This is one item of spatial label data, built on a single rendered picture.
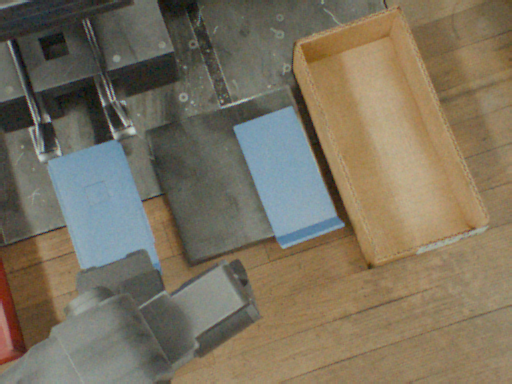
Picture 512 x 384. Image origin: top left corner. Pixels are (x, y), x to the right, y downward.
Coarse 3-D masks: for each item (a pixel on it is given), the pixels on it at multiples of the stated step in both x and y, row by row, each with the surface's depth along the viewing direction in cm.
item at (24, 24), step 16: (0, 0) 82; (16, 0) 82; (32, 0) 83; (48, 0) 83; (64, 0) 84; (80, 0) 85; (96, 0) 88; (112, 0) 89; (128, 0) 90; (0, 16) 83; (16, 16) 84; (32, 16) 87; (48, 16) 88; (64, 16) 89; (80, 16) 90; (0, 32) 88; (16, 32) 89; (32, 32) 90
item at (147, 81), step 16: (144, 64) 103; (160, 64) 105; (176, 64) 106; (128, 80) 106; (144, 80) 107; (160, 80) 109; (176, 80) 110; (48, 96) 103; (128, 96) 110; (0, 112) 103; (16, 112) 105; (16, 128) 109
